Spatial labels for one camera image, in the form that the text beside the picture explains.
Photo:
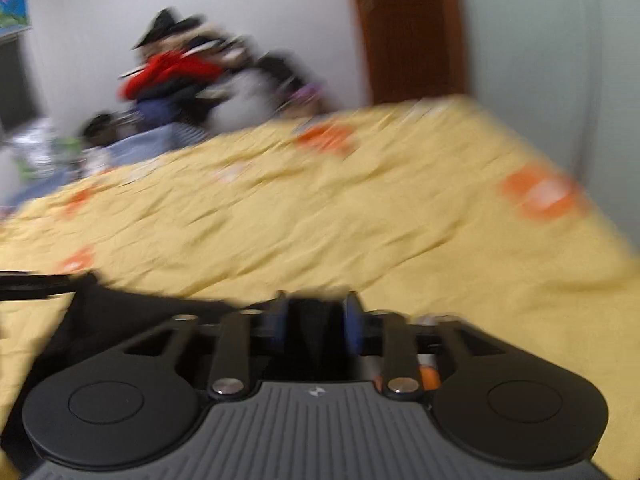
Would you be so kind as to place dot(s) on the brown wooden door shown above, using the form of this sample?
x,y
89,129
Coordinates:
x,y
407,30

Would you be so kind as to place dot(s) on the blue quilted blanket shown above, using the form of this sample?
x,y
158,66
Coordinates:
x,y
145,142

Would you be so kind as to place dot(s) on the frosted glass wardrobe door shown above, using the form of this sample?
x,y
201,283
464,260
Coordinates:
x,y
550,50

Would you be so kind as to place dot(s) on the pile of folded clothes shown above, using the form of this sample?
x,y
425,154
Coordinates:
x,y
190,70

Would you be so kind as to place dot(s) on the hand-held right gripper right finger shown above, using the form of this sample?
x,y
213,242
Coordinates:
x,y
351,325

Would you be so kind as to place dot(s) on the wall poster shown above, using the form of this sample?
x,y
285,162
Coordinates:
x,y
12,10

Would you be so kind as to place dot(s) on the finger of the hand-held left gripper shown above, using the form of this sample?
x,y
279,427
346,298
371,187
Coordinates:
x,y
40,285

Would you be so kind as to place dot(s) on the black pants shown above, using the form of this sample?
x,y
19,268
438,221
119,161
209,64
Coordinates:
x,y
125,315

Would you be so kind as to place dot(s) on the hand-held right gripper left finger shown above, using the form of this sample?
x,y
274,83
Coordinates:
x,y
278,322

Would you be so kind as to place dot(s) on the yellow quilt with orange print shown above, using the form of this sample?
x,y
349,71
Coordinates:
x,y
350,200

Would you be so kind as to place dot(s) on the dark bag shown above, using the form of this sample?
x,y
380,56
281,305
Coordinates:
x,y
97,127

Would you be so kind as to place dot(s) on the black backpack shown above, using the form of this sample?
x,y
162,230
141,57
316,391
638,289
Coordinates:
x,y
282,77

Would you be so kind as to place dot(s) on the translucent plastic bag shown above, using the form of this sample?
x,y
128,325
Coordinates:
x,y
247,97

